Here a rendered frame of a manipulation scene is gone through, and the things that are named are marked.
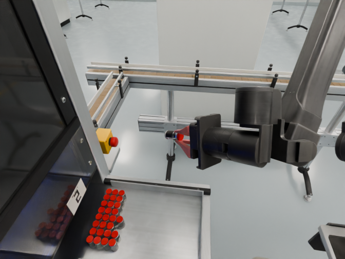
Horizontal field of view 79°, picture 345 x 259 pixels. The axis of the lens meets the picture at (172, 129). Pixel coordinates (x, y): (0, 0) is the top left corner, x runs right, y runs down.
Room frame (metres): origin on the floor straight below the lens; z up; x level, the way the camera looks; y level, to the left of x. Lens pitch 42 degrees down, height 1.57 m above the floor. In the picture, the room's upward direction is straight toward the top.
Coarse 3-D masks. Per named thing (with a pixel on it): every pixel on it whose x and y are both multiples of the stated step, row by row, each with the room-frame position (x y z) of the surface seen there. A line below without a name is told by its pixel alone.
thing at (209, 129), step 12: (204, 120) 0.30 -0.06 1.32; (216, 120) 0.32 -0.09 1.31; (204, 132) 0.29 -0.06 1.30; (216, 132) 0.28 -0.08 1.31; (228, 132) 0.26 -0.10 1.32; (204, 144) 0.27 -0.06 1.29; (216, 144) 0.25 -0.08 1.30; (204, 156) 0.26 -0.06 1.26; (216, 156) 0.25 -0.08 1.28; (204, 168) 0.25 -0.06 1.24
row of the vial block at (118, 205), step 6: (120, 192) 0.39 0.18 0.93; (120, 198) 0.37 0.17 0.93; (126, 198) 0.39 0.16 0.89; (114, 204) 0.35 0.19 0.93; (120, 204) 0.35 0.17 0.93; (114, 210) 0.33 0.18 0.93; (120, 210) 0.34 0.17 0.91; (114, 216) 0.31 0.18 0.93; (114, 222) 0.29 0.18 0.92; (108, 228) 0.27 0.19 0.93; (114, 228) 0.28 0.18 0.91; (108, 234) 0.25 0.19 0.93; (102, 240) 0.23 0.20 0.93; (108, 240) 0.24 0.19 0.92; (108, 246) 0.23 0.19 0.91
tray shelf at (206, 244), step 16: (112, 176) 0.49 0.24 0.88; (96, 192) 0.42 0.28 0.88; (80, 208) 0.36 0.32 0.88; (96, 208) 0.36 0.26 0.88; (208, 208) 0.36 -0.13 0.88; (80, 224) 0.30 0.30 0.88; (208, 224) 0.30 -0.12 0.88; (64, 240) 0.25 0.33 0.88; (80, 240) 0.25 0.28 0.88; (208, 240) 0.25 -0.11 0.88; (64, 256) 0.21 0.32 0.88; (80, 256) 0.21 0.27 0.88; (208, 256) 0.21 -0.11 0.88
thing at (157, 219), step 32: (128, 192) 0.42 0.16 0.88; (160, 192) 0.42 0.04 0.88; (192, 192) 0.41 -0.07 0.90; (128, 224) 0.30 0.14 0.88; (160, 224) 0.30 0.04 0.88; (192, 224) 0.30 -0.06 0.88; (96, 256) 0.21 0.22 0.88; (128, 256) 0.21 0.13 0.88; (160, 256) 0.21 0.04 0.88; (192, 256) 0.21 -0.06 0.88
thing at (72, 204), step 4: (80, 180) 0.36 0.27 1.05; (80, 184) 0.35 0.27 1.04; (76, 188) 0.33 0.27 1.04; (80, 188) 0.34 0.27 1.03; (84, 188) 0.36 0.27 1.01; (80, 192) 0.34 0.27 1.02; (84, 192) 0.35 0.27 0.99; (72, 196) 0.31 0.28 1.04; (76, 196) 0.32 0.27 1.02; (72, 200) 0.30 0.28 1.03; (80, 200) 0.32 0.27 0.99; (68, 204) 0.28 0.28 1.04; (72, 204) 0.29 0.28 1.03; (76, 204) 0.31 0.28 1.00; (72, 208) 0.29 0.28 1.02; (76, 208) 0.30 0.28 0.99; (72, 212) 0.28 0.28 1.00
